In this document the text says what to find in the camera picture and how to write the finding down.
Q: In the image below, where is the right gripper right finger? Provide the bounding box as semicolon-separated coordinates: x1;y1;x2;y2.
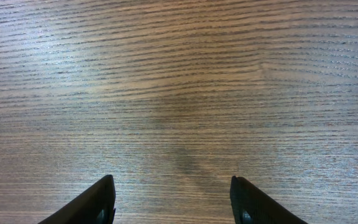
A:
230;176;306;224

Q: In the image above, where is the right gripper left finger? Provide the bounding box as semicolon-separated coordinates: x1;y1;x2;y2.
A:
39;175;116;224

